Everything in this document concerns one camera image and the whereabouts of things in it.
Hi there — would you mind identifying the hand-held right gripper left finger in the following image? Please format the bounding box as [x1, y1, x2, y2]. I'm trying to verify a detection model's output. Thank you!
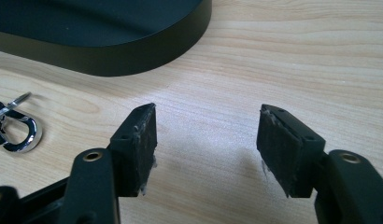
[58, 103, 159, 224]

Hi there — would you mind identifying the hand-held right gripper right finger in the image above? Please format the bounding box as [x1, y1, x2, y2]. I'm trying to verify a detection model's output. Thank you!
[256, 104, 383, 224]

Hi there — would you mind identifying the black round base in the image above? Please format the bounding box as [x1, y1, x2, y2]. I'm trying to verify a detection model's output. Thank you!
[0, 0, 213, 77]

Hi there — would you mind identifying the silver metal carabiner clip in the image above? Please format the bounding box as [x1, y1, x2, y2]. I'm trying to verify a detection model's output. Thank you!
[0, 91, 44, 154]

